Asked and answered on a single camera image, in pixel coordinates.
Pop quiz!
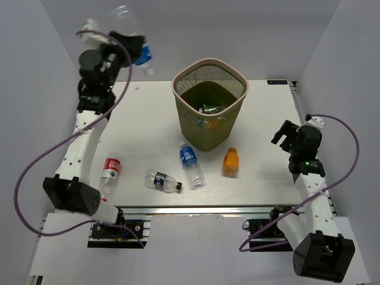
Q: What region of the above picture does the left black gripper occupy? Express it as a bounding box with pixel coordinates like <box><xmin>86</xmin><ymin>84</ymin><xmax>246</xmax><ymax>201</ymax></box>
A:
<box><xmin>95</xmin><ymin>31</ymin><xmax>146</xmax><ymax>90</ymax></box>

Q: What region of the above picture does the blue label bottle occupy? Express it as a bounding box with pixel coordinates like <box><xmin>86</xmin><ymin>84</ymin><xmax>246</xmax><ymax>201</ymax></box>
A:
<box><xmin>179</xmin><ymin>141</ymin><xmax>205</xmax><ymax>187</ymax></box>
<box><xmin>110</xmin><ymin>5</ymin><xmax>154</xmax><ymax>76</ymax></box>

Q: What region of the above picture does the orange juice bottle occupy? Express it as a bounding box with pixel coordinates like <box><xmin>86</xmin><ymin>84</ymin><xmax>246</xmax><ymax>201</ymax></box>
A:
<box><xmin>203</xmin><ymin>118</ymin><xmax>221</xmax><ymax>129</ymax></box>
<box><xmin>223</xmin><ymin>147</ymin><xmax>239</xmax><ymax>176</ymax></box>

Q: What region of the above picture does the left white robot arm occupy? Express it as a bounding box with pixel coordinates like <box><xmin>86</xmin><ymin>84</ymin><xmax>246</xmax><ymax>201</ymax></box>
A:
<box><xmin>43</xmin><ymin>31</ymin><xmax>144</xmax><ymax>237</ymax></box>

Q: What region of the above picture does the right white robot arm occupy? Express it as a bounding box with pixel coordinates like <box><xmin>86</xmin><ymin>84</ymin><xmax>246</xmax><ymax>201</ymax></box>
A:
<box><xmin>268</xmin><ymin>117</ymin><xmax>355</xmax><ymax>283</ymax></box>

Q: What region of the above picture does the green bottle in bin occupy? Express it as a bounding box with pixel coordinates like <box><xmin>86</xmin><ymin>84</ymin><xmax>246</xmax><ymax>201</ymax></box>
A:
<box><xmin>198</xmin><ymin>104</ymin><xmax>225</xmax><ymax>115</ymax></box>

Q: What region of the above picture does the green mesh waste bin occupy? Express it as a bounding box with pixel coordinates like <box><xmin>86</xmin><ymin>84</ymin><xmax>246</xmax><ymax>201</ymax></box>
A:
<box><xmin>172</xmin><ymin>58</ymin><xmax>249</xmax><ymax>151</ymax></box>

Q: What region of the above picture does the blue bottle in bin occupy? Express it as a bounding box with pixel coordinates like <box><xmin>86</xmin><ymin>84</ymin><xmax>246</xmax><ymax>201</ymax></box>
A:
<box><xmin>189</xmin><ymin>117</ymin><xmax>208</xmax><ymax>128</ymax></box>

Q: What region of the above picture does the right blue table label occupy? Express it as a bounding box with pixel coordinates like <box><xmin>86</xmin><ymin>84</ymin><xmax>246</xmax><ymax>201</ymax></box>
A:
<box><xmin>267</xmin><ymin>80</ymin><xmax>288</xmax><ymax>85</ymax></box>

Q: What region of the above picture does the red label water bottle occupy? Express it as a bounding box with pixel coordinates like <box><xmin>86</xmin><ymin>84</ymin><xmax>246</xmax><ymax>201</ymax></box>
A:
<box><xmin>98</xmin><ymin>156</ymin><xmax>121</xmax><ymax>202</ymax></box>

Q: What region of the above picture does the black cap cola bottle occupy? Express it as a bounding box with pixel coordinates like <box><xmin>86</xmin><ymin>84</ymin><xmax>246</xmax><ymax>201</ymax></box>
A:
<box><xmin>144</xmin><ymin>169</ymin><xmax>182</xmax><ymax>194</ymax></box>

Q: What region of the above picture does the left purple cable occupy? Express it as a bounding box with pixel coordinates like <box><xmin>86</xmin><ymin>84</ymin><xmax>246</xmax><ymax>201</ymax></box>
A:
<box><xmin>13</xmin><ymin>28</ymin><xmax>146</xmax><ymax>248</ymax></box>

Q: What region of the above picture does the purple cable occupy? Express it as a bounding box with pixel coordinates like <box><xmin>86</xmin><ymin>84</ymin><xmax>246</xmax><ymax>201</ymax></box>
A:
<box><xmin>13</xmin><ymin>28</ymin><xmax>146</xmax><ymax>248</ymax></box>
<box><xmin>239</xmin><ymin>114</ymin><xmax>361</xmax><ymax>253</ymax></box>

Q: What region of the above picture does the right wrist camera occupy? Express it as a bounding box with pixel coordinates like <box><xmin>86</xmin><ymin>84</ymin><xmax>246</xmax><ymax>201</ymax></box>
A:
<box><xmin>303</xmin><ymin>114</ymin><xmax>324</xmax><ymax>131</ymax></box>

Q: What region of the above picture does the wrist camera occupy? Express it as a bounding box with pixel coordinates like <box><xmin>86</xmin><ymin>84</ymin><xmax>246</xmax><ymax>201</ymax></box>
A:
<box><xmin>78</xmin><ymin>19</ymin><xmax>110</xmax><ymax>49</ymax></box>
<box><xmin>303</xmin><ymin>114</ymin><xmax>324</xmax><ymax>131</ymax></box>

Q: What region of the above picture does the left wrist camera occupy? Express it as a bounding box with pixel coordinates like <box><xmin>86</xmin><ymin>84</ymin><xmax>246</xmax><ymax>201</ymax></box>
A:
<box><xmin>78</xmin><ymin>19</ymin><xmax>110</xmax><ymax>49</ymax></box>

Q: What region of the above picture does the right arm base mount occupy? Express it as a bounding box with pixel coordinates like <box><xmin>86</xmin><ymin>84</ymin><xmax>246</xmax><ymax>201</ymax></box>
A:
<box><xmin>242</xmin><ymin>218</ymin><xmax>293</xmax><ymax>252</ymax></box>

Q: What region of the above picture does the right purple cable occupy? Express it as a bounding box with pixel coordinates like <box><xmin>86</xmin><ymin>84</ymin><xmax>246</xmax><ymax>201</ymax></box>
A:
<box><xmin>239</xmin><ymin>114</ymin><xmax>361</xmax><ymax>253</ymax></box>

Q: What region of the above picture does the aluminium table frame rail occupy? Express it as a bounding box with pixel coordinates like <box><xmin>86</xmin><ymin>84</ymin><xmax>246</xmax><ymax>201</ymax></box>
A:
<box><xmin>121</xmin><ymin>206</ymin><xmax>273</xmax><ymax>216</ymax></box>

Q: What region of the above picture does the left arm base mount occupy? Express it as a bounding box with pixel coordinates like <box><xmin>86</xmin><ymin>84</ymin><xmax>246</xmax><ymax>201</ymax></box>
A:
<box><xmin>87</xmin><ymin>214</ymin><xmax>153</xmax><ymax>249</ymax></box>

